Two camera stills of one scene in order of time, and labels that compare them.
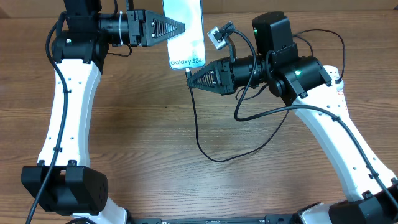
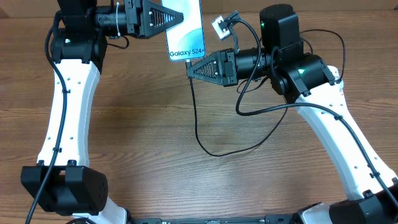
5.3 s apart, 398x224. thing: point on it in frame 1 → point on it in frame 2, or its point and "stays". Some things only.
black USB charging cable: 282,125 → 188,68
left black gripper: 146,35 → 148,29
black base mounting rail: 268,219 stays
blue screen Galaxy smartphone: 186,50 stays
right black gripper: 224,74 → 226,65
